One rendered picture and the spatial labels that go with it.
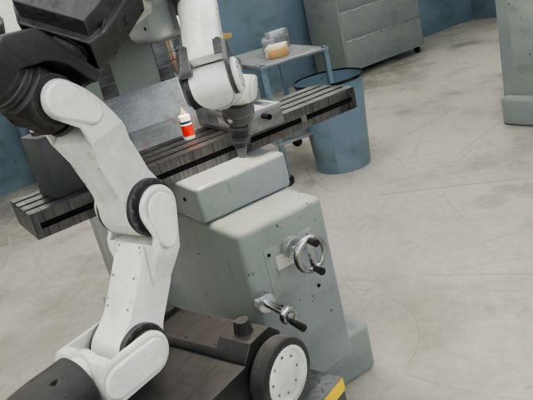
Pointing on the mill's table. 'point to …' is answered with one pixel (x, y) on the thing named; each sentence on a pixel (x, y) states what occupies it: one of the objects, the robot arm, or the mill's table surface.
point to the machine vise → (210, 117)
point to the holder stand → (50, 167)
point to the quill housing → (155, 25)
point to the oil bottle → (185, 125)
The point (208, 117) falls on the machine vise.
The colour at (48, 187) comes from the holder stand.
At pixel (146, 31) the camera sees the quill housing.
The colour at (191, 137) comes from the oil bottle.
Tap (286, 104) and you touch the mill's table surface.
